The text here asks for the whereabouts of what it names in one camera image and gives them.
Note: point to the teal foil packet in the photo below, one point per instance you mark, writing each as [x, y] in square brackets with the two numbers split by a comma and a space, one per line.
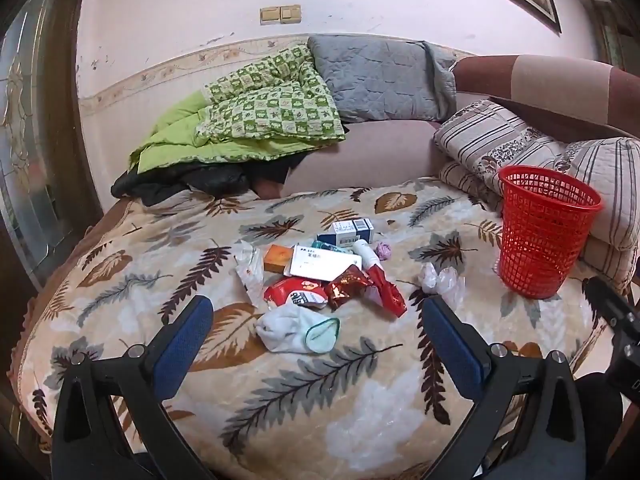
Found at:
[334, 248]

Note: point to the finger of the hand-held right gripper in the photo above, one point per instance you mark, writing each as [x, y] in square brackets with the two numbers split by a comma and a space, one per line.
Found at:
[605, 300]

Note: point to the black jacket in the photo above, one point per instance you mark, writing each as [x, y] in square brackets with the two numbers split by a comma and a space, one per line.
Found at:
[210, 180]

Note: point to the leaf print beige blanket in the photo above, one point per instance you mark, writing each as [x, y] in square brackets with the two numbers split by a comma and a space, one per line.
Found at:
[150, 240]

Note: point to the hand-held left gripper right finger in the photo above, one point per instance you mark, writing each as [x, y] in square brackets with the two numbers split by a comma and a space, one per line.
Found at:
[450, 345]

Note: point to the clear plastic wrapper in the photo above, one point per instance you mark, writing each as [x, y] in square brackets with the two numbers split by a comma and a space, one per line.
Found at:
[250, 272]

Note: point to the green bamboo painted frame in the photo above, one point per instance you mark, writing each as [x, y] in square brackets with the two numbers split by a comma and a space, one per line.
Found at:
[607, 35]

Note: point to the bright red wrapper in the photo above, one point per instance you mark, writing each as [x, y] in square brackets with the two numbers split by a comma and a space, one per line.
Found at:
[387, 292]

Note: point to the grey quilted pillow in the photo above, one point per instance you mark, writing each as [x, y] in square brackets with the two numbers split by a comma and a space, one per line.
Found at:
[380, 75]

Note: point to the purple wrapper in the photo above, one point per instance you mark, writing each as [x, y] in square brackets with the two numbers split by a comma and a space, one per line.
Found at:
[383, 251]

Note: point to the small white bottle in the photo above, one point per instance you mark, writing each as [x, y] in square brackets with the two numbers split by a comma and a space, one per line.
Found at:
[367, 255]

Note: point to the white flat carton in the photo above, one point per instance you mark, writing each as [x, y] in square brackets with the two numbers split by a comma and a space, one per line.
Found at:
[320, 262]

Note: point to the orange carton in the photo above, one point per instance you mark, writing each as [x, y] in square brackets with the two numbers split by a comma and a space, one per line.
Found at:
[277, 259]

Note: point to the floral striped folded quilt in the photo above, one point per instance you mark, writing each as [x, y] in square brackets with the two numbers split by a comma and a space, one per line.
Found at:
[480, 135]

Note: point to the white and green sock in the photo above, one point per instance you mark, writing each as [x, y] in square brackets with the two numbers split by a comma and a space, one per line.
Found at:
[285, 327]

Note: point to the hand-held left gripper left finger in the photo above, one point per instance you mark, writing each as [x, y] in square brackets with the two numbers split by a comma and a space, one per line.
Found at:
[182, 345]

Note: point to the blue and white carton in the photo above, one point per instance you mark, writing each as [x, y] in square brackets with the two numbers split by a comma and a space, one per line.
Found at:
[350, 232]

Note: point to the green checkered quilt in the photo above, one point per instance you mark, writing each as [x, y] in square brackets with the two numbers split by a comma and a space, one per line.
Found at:
[270, 105]

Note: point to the dark red foil wrapper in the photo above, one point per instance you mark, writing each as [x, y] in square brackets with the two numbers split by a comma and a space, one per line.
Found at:
[345, 287]

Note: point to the beige wall switch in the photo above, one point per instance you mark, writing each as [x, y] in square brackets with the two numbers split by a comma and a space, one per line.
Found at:
[281, 14]

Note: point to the glass panel wooden door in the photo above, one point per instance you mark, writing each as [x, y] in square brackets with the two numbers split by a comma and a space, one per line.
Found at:
[35, 125]

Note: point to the red snack bag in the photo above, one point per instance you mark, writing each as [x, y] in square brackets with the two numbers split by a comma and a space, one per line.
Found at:
[295, 292]

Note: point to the red plastic mesh basket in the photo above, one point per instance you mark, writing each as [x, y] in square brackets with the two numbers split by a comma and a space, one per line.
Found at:
[540, 240]

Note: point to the crumpled clear plastic wrap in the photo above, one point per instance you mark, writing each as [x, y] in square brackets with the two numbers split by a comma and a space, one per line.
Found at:
[442, 282]

